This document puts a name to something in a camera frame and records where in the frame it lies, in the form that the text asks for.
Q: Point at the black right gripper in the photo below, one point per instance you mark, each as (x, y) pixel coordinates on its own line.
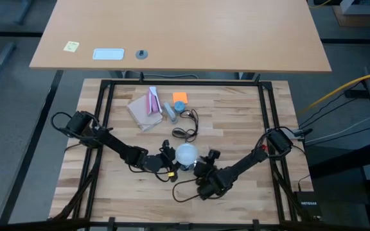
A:
(210, 179)

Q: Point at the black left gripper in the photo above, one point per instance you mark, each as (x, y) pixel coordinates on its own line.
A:
(165, 160)

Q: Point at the white reflector lightbulb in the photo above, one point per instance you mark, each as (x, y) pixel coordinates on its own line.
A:
(187, 153)

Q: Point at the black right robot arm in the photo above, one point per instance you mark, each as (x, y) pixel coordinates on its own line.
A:
(246, 162)

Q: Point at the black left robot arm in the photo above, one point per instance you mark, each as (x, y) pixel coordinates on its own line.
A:
(120, 147)

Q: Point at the brown paper notebook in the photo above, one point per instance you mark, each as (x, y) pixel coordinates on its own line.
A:
(141, 114)

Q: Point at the orange sticky note pad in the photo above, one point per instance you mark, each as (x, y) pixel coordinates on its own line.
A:
(180, 97)

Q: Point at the light brown wooden desk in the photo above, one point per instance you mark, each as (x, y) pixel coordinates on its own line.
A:
(185, 35)

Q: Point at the white rectangular tray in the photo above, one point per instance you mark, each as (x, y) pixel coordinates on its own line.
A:
(108, 54)

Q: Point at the yellow sticky note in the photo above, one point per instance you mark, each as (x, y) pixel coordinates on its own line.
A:
(71, 47)

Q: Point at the black power strip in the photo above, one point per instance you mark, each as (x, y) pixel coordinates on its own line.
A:
(355, 93)

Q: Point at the brown cardboard box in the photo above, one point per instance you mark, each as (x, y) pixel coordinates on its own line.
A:
(355, 20)

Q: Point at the grey box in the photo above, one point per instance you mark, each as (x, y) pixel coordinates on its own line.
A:
(361, 8)

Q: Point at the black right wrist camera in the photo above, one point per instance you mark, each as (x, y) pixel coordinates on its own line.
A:
(214, 154)

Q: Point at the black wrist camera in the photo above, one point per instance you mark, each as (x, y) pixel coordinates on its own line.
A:
(165, 144)
(214, 154)

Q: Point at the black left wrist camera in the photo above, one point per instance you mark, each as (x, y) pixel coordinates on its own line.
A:
(165, 144)

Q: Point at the black metal table frame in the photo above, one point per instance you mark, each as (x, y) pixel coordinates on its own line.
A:
(185, 82)

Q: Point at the black Netgear network switch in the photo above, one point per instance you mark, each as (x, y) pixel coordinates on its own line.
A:
(307, 203)

